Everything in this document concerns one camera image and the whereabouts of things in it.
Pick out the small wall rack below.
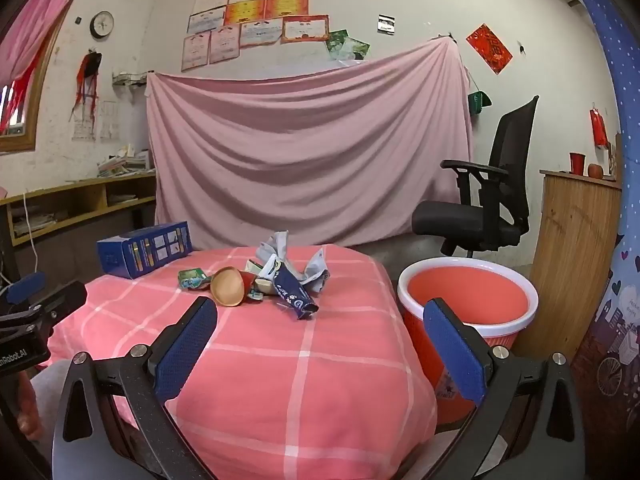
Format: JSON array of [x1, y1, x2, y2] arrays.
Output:
[[111, 71, 149, 88]]

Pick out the stack of books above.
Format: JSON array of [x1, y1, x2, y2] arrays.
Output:
[[96, 144, 151, 178]]

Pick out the tan and red paper cup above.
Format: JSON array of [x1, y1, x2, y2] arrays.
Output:
[[210, 266, 258, 307]]

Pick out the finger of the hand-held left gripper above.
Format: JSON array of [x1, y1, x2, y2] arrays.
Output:
[[27, 280, 88, 333], [0, 272, 47, 311]]

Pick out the blue cardboard box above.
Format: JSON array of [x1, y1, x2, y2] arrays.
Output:
[[96, 221, 193, 281]]

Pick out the green photo print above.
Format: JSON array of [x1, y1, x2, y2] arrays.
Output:
[[326, 29, 351, 56], [345, 37, 371, 63]]

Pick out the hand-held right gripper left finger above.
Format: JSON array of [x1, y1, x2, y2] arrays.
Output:
[[51, 296, 219, 480]]

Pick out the navy wrapper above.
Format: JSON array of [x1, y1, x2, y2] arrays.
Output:
[[272, 262, 319, 321]]

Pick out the pink window curtain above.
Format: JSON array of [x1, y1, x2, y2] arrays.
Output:
[[0, 0, 98, 86]]

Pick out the green wrapper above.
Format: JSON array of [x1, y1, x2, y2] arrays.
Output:
[[178, 267, 211, 291]]

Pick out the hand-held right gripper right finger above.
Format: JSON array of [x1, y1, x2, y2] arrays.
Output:
[[422, 297, 586, 480]]

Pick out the person's left hand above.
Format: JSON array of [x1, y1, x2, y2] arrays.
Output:
[[17, 375, 45, 437]]

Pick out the pink hanging sheet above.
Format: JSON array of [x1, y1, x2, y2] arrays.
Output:
[[146, 36, 476, 251]]

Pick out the group of wall certificates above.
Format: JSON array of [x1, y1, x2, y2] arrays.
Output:
[[181, 0, 361, 72]]

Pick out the pink checked blanket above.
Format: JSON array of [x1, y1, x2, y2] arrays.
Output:
[[47, 244, 440, 480]]

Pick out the black office chair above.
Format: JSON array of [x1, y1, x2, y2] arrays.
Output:
[[411, 95, 541, 261]]

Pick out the blue printed curtain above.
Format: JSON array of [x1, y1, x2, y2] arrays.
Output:
[[560, 0, 640, 461]]

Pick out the red paper wall poster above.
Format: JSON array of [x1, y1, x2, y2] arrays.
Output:
[[466, 23, 514, 75]]

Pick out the wooden shelf desk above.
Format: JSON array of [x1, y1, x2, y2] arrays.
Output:
[[0, 172, 158, 248]]

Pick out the red tassel wall decoration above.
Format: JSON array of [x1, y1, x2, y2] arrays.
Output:
[[70, 50, 103, 121]]

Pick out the grey wrapper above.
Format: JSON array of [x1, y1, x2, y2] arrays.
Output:
[[256, 231, 291, 273], [302, 246, 332, 293]]

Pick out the orange bucket with white rim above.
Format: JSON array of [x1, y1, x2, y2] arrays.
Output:
[[397, 256, 540, 428]]

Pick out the white wrapper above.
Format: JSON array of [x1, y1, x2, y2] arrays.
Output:
[[245, 255, 281, 303]]

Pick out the red hanging packet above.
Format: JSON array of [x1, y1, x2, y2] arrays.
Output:
[[589, 105, 610, 148]]

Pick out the white wall calendar sheets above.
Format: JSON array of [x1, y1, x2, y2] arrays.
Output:
[[71, 100, 118, 142]]

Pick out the wooden window frame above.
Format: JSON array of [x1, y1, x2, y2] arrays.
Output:
[[0, 10, 66, 153]]

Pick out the wooden cabinet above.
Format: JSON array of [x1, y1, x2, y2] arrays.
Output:
[[515, 170, 623, 376]]

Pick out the green hanging bag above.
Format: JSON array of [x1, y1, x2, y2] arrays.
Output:
[[467, 90, 492, 117]]

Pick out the round wall clock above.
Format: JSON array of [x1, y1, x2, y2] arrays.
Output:
[[90, 11, 115, 39]]

